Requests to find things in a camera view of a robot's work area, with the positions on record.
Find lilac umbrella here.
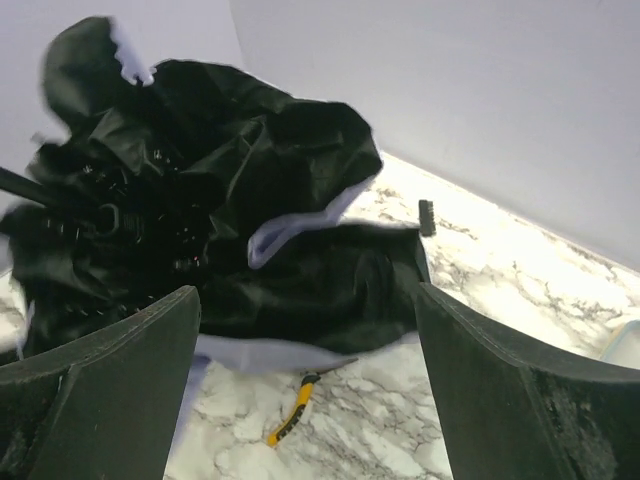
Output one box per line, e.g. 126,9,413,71
1,16,429,370

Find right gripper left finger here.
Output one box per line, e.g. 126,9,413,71
1,286,200,480

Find yellow black needle-nose pliers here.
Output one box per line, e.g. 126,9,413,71
266,357,359,448

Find small black bar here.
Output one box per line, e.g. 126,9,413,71
418,200,436,238

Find beige umbrella case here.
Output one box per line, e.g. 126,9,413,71
599,320,640,370

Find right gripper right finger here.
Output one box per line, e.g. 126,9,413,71
416,283,639,480

